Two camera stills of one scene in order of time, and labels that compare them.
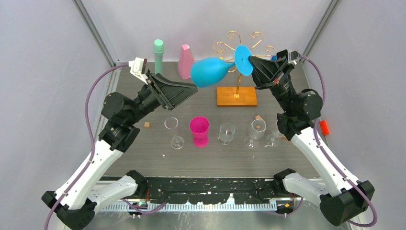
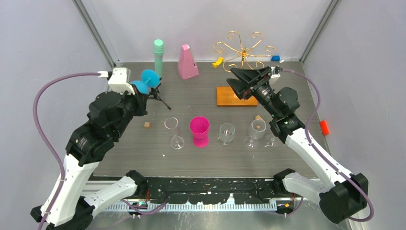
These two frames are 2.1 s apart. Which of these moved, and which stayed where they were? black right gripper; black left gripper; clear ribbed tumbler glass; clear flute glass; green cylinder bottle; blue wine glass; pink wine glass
Moved: black left gripper; black right gripper; blue wine glass
Stayed: green cylinder bottle; clear ribbed tumbler glass; pink wine glass; clear flute glass
